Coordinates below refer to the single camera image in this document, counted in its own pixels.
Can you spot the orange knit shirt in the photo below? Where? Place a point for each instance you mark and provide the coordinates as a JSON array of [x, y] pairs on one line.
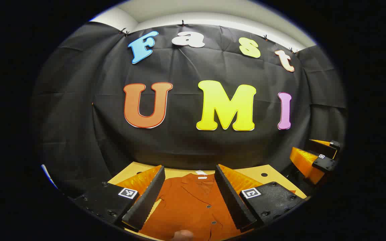
[[189, 207]]

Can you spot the black backdrop cloth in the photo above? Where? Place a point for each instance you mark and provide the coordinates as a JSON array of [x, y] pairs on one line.
[[179, 147]]

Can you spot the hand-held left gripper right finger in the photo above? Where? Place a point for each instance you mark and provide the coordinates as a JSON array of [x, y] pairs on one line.
[[233, 201]]

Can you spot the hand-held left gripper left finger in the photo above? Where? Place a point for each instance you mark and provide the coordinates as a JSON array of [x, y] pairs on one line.
[[147, 201]]

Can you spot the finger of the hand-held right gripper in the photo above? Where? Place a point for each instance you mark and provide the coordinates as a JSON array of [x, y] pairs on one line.
[[320, 149], [325, 164]]

